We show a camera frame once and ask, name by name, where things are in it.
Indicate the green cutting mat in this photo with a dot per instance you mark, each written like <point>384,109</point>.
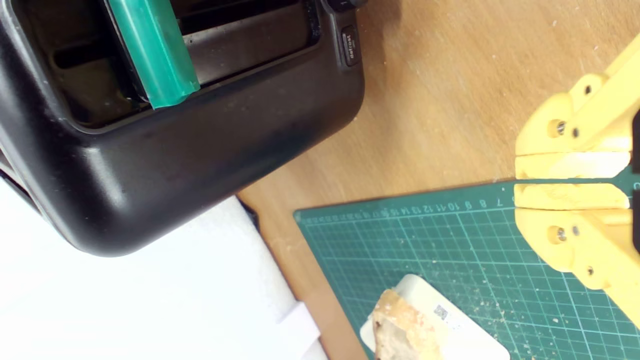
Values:
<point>450,250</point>

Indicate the brown bread slice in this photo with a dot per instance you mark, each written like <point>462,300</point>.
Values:
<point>400,330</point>

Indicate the white wall clip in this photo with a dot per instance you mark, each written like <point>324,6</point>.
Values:
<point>300,324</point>

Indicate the black two-slot toaster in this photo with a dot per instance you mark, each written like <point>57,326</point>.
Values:
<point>150,165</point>

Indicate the white block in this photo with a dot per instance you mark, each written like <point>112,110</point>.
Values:
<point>460,332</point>

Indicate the green toaster lever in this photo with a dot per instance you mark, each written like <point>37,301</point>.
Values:
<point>155,50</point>

